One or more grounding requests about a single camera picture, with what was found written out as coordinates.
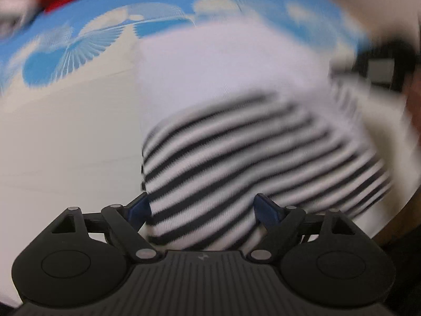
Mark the white garment with wide stripes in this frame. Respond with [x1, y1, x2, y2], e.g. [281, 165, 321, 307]
[133, 20, 393, 252]

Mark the white towel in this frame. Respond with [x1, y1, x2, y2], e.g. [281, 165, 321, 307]
[0, 0, 45, 40]

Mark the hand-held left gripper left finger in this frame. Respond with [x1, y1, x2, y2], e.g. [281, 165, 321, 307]
[49, 191, 163, 264]

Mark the blue white patterned bed sheet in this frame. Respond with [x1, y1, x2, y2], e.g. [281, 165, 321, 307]
[0, 0, 413, 308]

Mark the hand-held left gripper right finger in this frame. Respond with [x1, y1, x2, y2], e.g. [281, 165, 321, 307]
[247, 193, 357, 264]

